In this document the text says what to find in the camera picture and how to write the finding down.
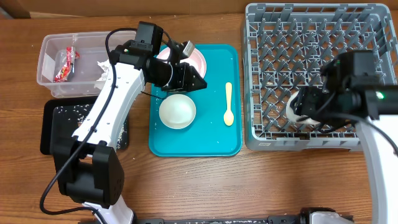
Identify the pink round plate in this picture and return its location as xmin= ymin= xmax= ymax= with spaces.
xmin=155 ymin=46 xmax=208 ymax=81

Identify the pink bowl with rice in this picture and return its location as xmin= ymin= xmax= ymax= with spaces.
xmin=157 ymin=46 xmax=205 ymax=78

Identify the white plastic cup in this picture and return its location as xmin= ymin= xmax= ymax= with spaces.
xmin=285 ymin=92 xmax=320 ymax=125

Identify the white bowl with food scraps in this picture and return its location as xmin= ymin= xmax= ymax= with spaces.
xmin=159 ymin=94 xmax=197 ymax=129

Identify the yellow plastic spoon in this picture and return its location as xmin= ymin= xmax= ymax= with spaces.
xmin=223 ymin=82 xmax=234 ymax=126

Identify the white paper napkin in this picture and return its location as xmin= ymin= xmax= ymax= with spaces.
xmin=94 ymin=60 xmax=110 ymax=90

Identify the white rice pile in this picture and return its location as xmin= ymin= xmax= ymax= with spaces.
xmin=52 ymin=104 xmax=129 ymax=150

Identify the red snack wrapper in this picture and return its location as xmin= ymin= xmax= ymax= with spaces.
xmin=54 ymin=47 xmax=80 ymax=82

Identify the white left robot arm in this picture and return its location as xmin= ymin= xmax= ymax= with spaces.
xmin=50 ymin=22 xmax=207 ymax=223

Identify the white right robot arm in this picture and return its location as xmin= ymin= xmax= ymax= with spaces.
xmin=286 ymin=50 xmax=397 ymax=223

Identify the clear plastic waste bin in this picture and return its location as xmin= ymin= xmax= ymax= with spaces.
xmin=37 ymin=32 xmax=113 ymax=98

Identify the black food waste tray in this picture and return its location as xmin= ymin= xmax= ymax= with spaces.
xmin=39 ymin=95 xmax=130 ymax=156

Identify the teal plastic tray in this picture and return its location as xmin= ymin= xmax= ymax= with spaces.
xmin=149 ymin=44 xmax=243 ymax=157

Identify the grey plastic dish rack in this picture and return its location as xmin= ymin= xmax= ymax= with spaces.
xmin=243 ymin=3 xmax=397 ymax=151

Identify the black rail at table edge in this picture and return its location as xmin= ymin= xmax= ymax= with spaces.
xmin=77 ymin=207 xmax=355 ymax=224

